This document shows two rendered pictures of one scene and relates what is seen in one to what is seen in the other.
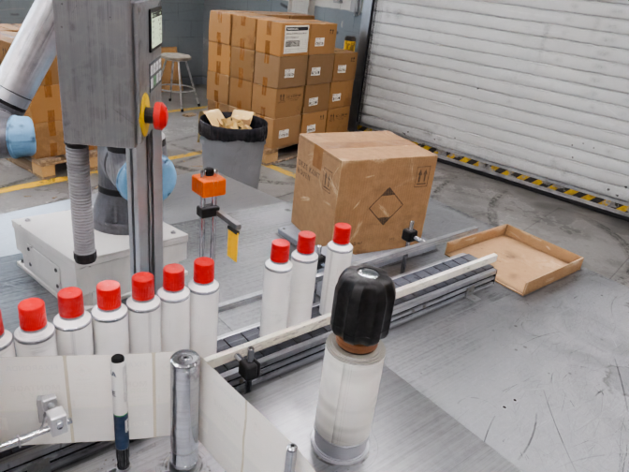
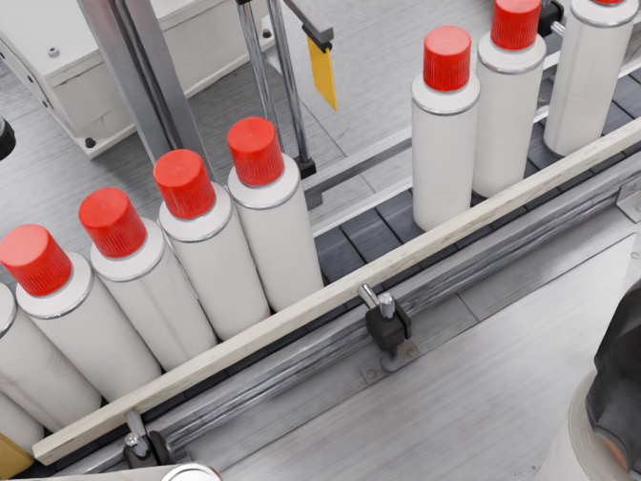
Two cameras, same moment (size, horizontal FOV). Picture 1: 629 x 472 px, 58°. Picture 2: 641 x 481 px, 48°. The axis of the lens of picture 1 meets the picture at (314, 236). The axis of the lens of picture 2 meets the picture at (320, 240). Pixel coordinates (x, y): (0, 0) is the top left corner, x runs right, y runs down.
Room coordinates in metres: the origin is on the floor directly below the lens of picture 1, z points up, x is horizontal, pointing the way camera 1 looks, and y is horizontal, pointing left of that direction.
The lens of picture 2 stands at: (0.50, 0.02, 1.42)
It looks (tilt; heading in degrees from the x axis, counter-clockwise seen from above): 55 degrees down; 22
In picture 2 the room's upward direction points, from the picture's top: 11 degrees counter-clockwise
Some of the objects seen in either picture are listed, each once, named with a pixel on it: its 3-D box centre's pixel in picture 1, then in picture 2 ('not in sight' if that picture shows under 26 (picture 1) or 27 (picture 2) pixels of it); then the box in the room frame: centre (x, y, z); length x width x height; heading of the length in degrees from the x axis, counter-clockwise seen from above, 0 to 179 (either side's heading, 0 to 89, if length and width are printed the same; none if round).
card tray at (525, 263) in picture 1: (514, 256); not in sight; (1.47, -0.58, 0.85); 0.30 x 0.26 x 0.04; 132
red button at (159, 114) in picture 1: (155, 115); not in sight; (0.76, 0.24, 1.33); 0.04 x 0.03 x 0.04; 7
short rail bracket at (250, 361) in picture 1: (249, 375); (390, 332); (0.77, 0.08, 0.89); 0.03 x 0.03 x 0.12; 42
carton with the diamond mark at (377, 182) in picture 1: (360, 190); not in sight; (1.50, -0.11, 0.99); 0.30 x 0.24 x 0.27; 120
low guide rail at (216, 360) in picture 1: (341, 314); (595, 153); (0.97, -0.07, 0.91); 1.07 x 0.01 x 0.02; 132
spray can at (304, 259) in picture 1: (301, 281); (504, 102); (0.95, 0.01, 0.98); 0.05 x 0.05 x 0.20
